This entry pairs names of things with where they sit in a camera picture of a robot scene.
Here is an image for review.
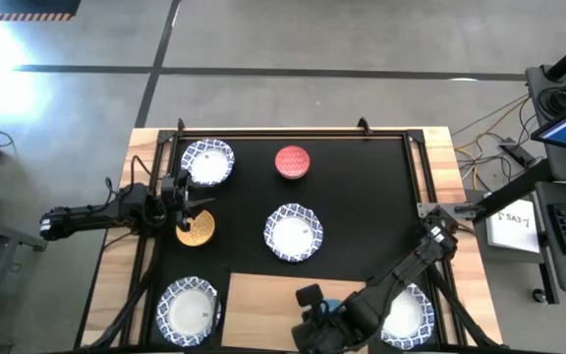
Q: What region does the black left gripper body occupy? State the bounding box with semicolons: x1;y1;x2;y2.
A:
173;168;193;233

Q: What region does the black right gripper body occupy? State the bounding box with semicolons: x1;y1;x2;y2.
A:
290;283;359;354

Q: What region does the yellow bowl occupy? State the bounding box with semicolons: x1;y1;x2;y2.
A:
175;208;217;248

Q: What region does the blue white patterned paper plate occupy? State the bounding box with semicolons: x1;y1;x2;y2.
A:
262;203;324;264
155;275;222;348
180;138;236;187
379;282;435;351

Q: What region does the red zigzag bowl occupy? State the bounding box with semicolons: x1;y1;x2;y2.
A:
274;145;311;181

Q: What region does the wooden shelf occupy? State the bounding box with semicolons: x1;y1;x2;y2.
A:
220;272;368;353

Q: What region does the grey metal mounting plate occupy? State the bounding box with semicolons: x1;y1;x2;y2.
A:
416;201;481;219

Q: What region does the white paper sign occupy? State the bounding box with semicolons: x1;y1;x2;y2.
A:
484;198;542;253

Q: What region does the black support beam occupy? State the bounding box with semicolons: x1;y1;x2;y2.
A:
474;159;555;222

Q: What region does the striped edge floor mat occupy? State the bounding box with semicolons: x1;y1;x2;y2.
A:
0;0;82;22

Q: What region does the black power strip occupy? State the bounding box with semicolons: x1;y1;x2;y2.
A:
498;142;536;169

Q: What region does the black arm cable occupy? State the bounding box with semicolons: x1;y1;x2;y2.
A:
103;154;159;199

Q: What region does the yellow cable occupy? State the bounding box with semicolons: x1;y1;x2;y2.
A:
453;95;531;194

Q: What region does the coiled black cable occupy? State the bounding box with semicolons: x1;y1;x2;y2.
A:
538;86;566;118

